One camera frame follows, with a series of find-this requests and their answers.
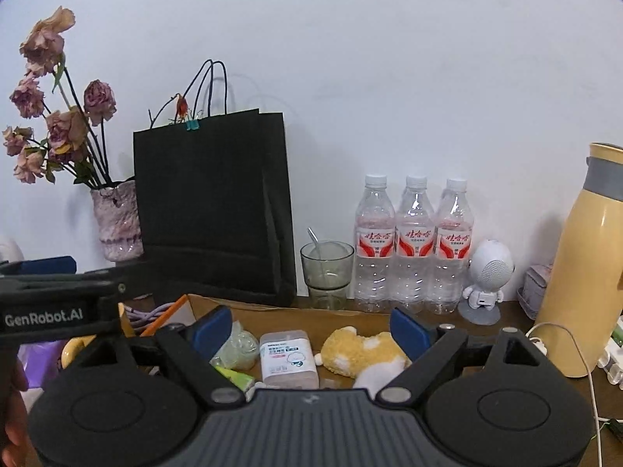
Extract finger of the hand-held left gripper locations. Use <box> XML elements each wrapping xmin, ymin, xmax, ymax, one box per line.
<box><xmin>0</xmin><ymin>255</ymin><xmax>78</xmax><ymax>279</ymax></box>
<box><xmin>0</xmin><ymin>260</ymin><xmax>155</xmax><ymax>302</ymax></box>

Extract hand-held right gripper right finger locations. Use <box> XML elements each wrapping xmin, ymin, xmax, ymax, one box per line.
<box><xmin>377</xmin><ymin>306</ymin><xmax>549</xmax><ymax>410</ymax></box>

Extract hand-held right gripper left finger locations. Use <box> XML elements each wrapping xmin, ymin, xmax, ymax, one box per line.
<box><xmin>73</xmin><ymin>304</ymin><xmax>247</xmax><ymax>413</ymax></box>

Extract green wipes packet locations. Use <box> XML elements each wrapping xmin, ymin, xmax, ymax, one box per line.
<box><xmin>214</xmin><ymin>365</ymin><xmax>257</xmax><ymax>391</ymax></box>

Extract clear cotton bud box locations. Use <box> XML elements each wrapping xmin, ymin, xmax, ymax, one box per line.
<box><xmin>259</xmin><ymin>329</ymin><xmax>320</xmax><ymax>389</ymax></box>

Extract red cardboard box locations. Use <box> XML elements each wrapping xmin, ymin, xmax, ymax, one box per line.
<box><xmin>117</xmin><ymin>294</ymin><xmax>492</xmax><ymax>393</ymax></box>

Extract small grey container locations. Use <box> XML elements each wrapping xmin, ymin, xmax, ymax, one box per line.
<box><xmin>517</xmin><ymin>263</ymin><xmax>554</xmax><ymax>321</ymax></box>

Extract person's left hand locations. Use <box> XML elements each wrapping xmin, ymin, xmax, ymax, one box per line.
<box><xmin>1</xmin><ymin>356</ymin><xmax>31</xmax><ymax>454</ymax></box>

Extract crumpled clear plastic bag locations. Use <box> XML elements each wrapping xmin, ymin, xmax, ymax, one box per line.
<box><xmin>209</xmin><ymin>321</ymin><xmax>262</xmax><ymax>371</ymax></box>

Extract purple tissue box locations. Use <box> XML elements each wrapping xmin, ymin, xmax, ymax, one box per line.
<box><xmin>18</xmin><ymin>341</ymin><xmax>70</xmax><ymax>391</ymax></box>

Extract yellow white plush toy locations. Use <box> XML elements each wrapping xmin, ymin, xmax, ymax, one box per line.
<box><xmin>314</xmin><ymin>326</ymin><xmax>414</xmax><ymax>400</ymax></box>

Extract purple white vase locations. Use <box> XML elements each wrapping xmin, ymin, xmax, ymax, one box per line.
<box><xmin>91</xmin><ymin>180</ymin><xmax>145</xmax><ymax>262</ymax></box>

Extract clear water bottle red label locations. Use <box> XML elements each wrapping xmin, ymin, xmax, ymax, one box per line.
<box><xmin>354</xmin><ymin>174</ymin><xmax>396</xmax><ymax>313</ymax></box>
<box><xmin>394</xmin><ymin>175</ymin><xmax>437</xmax><ymax>315</ymax></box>
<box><xmin>434</xmin><ymin>178</ymin><xmax>475</xmax><ymax>316</ymax></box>

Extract glass cup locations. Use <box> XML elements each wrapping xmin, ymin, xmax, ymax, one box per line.
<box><xmin>300</xmin><ymin>241</ymin><xmax>355</xmax><ymax>310</ymax></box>

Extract white robot figurine speaker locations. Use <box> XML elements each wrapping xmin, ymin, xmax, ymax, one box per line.
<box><xmin>458</xmin><ymin>239</ymin><xmax>516</xmax><ymax>326</ymax></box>

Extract black paper bag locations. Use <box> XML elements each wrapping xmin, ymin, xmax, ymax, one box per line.
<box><xmin>133</xmin><ymin>60</ymin><xmax>298</xmax><ymax>307</ymax></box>

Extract metal spoon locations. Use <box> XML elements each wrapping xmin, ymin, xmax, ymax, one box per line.
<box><xmin>307</xmin><ymin>226</ymin><xmax>325</xmax><ymax>260</ymax></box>

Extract dried pink flowers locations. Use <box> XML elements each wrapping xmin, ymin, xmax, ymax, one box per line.
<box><xmin>2</xmin><ymin>6</ymin><xmax>195</xmax><ymax>190</ymax></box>

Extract yellow thermos bottle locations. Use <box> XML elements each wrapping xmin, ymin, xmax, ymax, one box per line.
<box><xmin>533</xmin><ymin>143</ymin><xmax>623</xmax><ymax>379</ymax></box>

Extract small clear bottles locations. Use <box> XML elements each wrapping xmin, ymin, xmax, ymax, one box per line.
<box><xmin>596</xmin><ymin>316</ymin><xmax>623</xmax><ymax>391</ymax></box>

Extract purple coiled cable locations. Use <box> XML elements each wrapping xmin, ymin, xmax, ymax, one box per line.
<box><xmin>123</xmin><ymin>302</ymin><xmax>177</xmax><ymax>328</ymax></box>

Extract white cable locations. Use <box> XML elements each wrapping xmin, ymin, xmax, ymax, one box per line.
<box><xmin>527</xmin><ymin>321</ymin><xmax>615</xmax><ymax>467</ymax></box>

